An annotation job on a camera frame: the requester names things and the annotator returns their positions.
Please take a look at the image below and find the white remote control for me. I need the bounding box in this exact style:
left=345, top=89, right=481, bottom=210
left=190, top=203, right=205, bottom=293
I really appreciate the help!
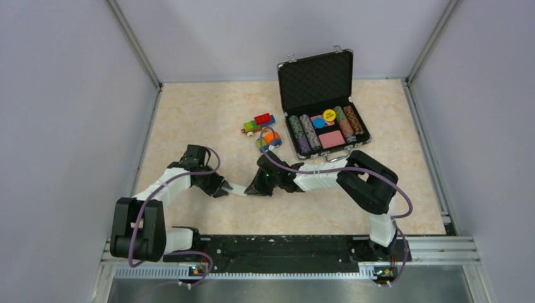
left=222, top=183, right=247, bottom=196

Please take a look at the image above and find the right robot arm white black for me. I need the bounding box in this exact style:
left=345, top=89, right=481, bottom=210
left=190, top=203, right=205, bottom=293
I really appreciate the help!
left=244, top=151, right=399, bottom=260

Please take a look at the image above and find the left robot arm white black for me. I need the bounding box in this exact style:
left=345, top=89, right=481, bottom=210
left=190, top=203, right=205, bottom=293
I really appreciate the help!
left=109, top=145, right=228, bottom=268

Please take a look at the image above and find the orange blue toy car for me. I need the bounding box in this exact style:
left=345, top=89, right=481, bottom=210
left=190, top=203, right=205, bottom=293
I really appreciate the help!
left=256, top=131, right=282, bottom=153

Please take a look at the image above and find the green purple chip stack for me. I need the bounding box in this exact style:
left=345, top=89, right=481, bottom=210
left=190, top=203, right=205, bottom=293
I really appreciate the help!
left=289, top=116, right=311, bottom=154

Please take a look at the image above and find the red blue brick truck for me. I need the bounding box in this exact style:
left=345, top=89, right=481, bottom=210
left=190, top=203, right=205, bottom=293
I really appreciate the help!
left=241, top=113, right=276, bottom=137

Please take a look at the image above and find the blue purple chip stack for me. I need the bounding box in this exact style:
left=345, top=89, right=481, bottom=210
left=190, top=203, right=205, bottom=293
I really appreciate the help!
left=299, top=114, right=322, bottom=151

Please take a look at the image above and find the blue poker chip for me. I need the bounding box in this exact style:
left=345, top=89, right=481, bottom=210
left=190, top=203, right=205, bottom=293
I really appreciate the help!
left=312, top=117, right=326, bottom=129

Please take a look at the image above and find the pink card deck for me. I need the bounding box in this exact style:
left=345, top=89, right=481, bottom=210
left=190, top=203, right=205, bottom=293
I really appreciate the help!
left=318, top=130, right=346, bottom=149

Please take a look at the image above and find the yellow dealer button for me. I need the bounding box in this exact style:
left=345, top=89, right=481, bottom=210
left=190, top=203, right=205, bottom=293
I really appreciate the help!
left=322, top=109, right=336, bottom=123

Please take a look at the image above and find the black poker chip case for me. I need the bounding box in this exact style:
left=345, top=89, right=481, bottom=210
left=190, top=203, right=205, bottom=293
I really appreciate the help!
left=277, top=45, right=372, bottom=159

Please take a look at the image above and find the brown orange chip stack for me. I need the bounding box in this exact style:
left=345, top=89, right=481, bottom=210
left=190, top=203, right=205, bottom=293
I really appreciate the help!
left=343, top=105, right=365, bottom=135

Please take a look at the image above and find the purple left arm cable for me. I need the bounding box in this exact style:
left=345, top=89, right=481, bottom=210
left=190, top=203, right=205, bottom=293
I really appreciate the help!
left=127, top=146, right=221, bottom=268

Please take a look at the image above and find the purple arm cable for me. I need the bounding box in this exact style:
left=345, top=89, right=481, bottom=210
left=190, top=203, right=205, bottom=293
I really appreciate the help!
left=258, top=126, right=414, bottom=287
left=127, top=146, right=221, bottom=268

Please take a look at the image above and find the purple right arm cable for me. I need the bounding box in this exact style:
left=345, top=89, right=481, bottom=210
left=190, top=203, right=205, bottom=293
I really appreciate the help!
left=258, top=126, right=414, bottom=287

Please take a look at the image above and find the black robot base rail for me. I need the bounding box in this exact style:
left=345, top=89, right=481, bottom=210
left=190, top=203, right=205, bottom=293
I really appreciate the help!
left=163, top=235, right=412, bottom=282

